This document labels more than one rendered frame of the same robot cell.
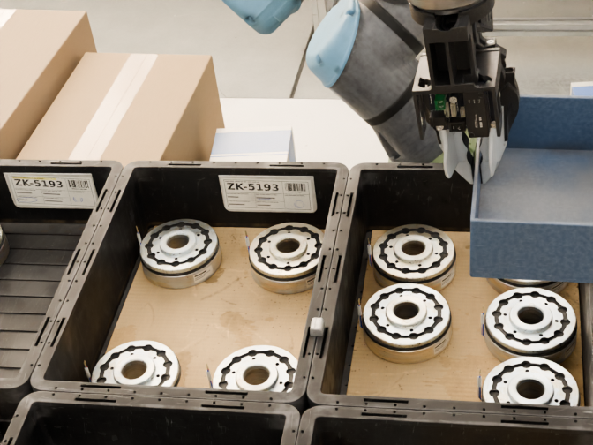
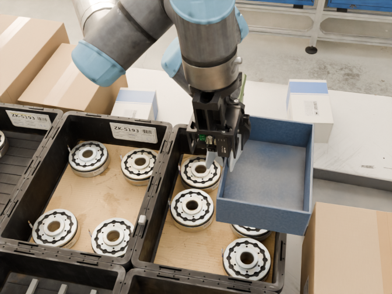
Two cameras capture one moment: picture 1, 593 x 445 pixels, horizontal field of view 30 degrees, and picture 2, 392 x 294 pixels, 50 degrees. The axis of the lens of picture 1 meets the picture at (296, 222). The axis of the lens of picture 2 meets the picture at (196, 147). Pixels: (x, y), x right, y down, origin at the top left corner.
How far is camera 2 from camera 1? 0.39 m
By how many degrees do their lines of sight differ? 9
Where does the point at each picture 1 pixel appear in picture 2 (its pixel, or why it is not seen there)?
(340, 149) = (179, 99)
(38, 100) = (34, 67)
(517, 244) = (241, 211)
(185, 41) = not seen: hidden behind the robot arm
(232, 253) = (115, 160)
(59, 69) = (46, 51)
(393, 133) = not seen: hidden behind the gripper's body
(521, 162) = (252, 149)
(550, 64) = (285, 48)
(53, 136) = (38, 87)
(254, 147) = (136, 98)
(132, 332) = (60, 200)
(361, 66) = not seen: hidden behind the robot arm
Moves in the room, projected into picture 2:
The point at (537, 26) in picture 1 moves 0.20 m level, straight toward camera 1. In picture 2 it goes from (282, 32) to (279, 50)
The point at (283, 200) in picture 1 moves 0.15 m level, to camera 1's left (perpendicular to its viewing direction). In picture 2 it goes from (141, 136) to (85, 140)
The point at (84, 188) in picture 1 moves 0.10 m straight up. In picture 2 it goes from (45, 121) to (33, 93)
